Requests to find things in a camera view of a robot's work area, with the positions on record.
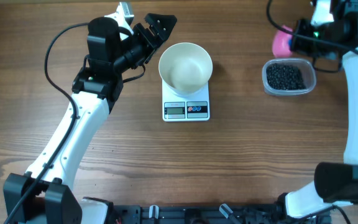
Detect pink measuring scoop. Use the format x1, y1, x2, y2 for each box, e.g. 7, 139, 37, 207
272, 30, 292, 58

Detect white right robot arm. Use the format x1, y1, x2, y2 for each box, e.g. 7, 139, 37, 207
278, 1, 358, 220

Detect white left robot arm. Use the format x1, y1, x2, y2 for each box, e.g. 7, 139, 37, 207
3, 13, 177, 223

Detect white bowl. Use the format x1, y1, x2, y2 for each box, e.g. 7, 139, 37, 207
158, 42, 213, 95

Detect white digital kitchen scale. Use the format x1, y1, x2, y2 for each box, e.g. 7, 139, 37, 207
162, 81, 210, 122

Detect clear plastic container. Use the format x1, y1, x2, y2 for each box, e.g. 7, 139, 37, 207
262, 58, 316, 96

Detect black beans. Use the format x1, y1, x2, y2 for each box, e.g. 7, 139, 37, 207
266, 63, 306, 90

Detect black mounting rail base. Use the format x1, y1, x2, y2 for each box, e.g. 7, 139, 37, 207
105, 204, 332, 224

